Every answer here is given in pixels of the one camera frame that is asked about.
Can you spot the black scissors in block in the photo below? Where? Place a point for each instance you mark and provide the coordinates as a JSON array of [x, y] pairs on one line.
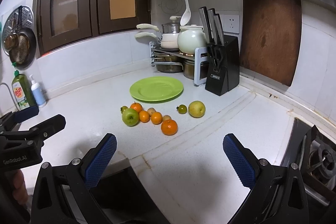
[[216, 55]]

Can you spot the black knife block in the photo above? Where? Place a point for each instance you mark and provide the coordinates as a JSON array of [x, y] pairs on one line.
[[223, 81]]

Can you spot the yellow pear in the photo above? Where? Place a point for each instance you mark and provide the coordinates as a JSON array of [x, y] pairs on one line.
[[197, 109]]

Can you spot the steel knife handle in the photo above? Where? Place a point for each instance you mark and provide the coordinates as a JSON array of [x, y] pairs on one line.
[[211, 13], [218, 23], [206, 23]]

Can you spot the hanging copper strainer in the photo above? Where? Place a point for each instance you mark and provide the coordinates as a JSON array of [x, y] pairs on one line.
[[21, 47]]

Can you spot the steel pot with cream handle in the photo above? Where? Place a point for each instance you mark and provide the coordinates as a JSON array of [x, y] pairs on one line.
[[172, 27]]

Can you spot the white ladle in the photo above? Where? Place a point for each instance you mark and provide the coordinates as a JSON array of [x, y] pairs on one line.
[[186, 15]]

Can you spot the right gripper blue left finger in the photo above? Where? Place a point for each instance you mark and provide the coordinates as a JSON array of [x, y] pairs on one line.
[[50, 204]]

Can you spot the small orange mandarin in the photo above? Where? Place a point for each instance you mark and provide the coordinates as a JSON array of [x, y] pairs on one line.
[[144, 116]]

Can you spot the brown small fruit front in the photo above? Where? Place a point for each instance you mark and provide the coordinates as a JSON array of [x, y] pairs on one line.
[[166, 118]]

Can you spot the white pump bottle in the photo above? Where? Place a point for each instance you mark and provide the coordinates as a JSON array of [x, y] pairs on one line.
[[37, 92]]

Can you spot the steel knife handle middle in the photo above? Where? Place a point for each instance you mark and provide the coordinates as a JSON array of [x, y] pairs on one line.
[[211, 13]]

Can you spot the green plate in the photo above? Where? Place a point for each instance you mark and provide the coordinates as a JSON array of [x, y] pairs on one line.
[[156, 89]]

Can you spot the cream saucepan lower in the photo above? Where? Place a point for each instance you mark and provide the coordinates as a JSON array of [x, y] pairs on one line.
[[167, 41]]

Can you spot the small green tomato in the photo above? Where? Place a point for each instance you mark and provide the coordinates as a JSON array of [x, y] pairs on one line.
[[123, 108], [182, 109]]

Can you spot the round steel steamer tray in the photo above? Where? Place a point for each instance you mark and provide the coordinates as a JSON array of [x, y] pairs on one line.
[[11, 23]]

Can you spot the orange with stem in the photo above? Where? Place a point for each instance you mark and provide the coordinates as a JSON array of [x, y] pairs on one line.
[[136, 106]]

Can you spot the brown small fruit back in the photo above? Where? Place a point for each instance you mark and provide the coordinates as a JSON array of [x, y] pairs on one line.
[[151, 111]]

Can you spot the wall power socket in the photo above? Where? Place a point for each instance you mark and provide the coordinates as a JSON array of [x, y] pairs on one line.
[[231, 23]]

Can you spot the green apple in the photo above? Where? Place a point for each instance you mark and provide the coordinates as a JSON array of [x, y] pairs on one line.
[[130, 117]]

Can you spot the wooden cutting board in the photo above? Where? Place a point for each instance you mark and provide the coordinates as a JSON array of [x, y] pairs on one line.
[[271, 37]]

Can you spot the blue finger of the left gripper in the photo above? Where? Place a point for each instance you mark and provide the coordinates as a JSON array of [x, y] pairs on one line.
[[47, 128], [25, 114]]

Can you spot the large front orange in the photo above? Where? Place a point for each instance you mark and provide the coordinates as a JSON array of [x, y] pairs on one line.
[[169, 127]]

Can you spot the brown small fruit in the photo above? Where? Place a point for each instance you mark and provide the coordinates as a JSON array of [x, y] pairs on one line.
[[151, 111], [166, 118]]

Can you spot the green dish soap bottle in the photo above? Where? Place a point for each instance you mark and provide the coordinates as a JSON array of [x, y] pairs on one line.
[[22, 91]]

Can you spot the steel knife handle left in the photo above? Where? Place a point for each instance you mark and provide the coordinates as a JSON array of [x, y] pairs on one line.
[[206, 23]]

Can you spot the person's left hand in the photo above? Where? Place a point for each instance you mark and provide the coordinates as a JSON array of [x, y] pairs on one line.
[[20, 192]]

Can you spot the white corner pot rack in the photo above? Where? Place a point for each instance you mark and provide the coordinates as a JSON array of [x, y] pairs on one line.
[[200, 57]]

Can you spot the steel knife handle right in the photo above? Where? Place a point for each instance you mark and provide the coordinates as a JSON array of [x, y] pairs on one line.
[[218, 23]]

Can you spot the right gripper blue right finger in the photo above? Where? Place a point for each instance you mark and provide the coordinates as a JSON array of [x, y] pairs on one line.
[[277, 193]]

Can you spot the white ceramic pot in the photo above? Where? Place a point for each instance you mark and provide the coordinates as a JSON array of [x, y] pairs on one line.
[[190, 38]]

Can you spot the steel pan under rack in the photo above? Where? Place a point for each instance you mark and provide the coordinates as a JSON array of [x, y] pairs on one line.
[[167, 63]]

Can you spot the steel pot under rack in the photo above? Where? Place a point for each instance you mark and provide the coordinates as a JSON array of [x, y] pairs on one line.
[[188, 69]]

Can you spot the gas stove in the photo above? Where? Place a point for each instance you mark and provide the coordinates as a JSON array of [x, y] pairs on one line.
[[314, 153]]

